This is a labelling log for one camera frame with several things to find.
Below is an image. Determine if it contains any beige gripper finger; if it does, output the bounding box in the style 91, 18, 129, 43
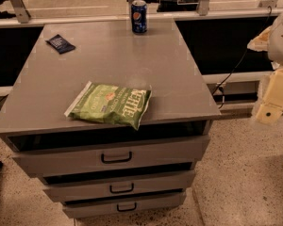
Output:
255, 67, 283, 124

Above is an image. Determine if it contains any blue pepsi can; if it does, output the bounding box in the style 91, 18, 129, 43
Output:
131, 0, 147, 33

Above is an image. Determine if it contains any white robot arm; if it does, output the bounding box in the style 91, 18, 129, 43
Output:
247, 11, 283, 124

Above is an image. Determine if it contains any green kettle chips bag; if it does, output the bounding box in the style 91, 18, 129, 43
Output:
64, 82, 152, 130

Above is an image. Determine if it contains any grey drawer cabinet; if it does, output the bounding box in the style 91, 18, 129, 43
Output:
0, 20, 219, 207

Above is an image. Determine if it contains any top grey drawer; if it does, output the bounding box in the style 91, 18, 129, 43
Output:
13, 135, 209, 177

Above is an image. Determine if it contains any grey drawer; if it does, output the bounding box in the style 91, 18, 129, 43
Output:
63, 190, 186, 218
13, 135, 209, 177
43, 170, 195, 202

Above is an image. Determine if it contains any middle grey drawer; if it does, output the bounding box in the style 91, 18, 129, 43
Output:
43, 170, 195, 202

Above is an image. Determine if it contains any dark blue snack packet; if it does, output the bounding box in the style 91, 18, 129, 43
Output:
46, 35, 75, 55

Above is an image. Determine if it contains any bottom grey drawer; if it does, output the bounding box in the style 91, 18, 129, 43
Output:
63, 190, 186, 218

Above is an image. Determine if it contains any black cable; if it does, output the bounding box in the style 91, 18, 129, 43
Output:
211, 5, 274, 109

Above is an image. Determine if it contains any grey metal railing frame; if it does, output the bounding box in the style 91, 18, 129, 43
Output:
0, 0, 283, 28

